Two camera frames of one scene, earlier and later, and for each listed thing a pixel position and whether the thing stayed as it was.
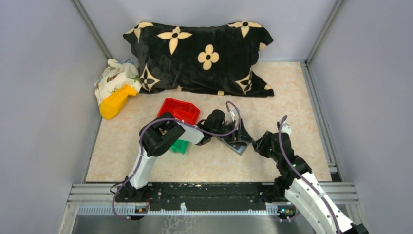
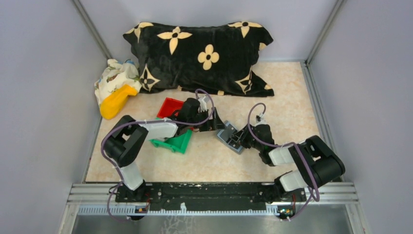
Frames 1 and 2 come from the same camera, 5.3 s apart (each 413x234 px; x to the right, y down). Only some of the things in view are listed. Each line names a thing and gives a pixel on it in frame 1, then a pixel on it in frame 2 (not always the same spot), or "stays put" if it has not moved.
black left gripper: [244, 135] -> [217, 123]
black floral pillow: [212, 58] stays put
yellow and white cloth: [119, 81] stays put
